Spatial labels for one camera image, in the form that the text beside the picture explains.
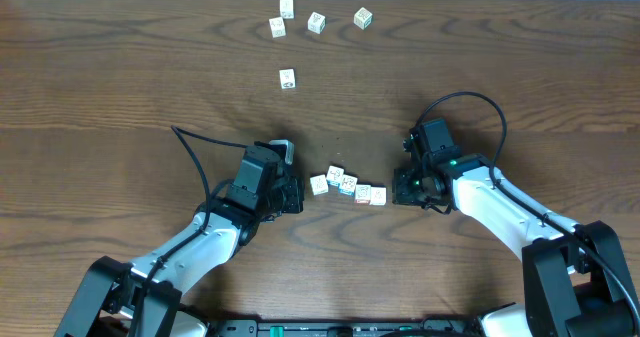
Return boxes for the wooden block soccer ball yellow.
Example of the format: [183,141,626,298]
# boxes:
[279,69,296,89]

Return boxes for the wooden block far back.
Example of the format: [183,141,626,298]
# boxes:
[279,0,295,19]

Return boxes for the wooden block number 3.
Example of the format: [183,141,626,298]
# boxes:
[307,12,326,34]

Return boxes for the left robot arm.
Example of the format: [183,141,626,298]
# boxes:
[56,140,304,336]

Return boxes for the wooden block blue side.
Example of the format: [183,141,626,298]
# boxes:
[326,165,344,187]
[339,174,358,196]

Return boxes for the wooden block red M side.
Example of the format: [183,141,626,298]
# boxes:
[269,17,286,38]

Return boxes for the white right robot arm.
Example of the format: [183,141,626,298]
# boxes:
[393,154,639,336]

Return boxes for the wooden block number 6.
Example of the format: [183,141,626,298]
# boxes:
[353,7,373,30]

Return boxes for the wooden block green side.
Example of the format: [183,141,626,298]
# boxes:
[310,175,329,196]

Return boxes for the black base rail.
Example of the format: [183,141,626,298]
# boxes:
[207,317,485,337]

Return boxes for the wooden block snail letter Y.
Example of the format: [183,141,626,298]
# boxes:
[354,184,372,204]

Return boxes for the wooden block letter A green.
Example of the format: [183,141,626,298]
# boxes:
[369,187,387,206]

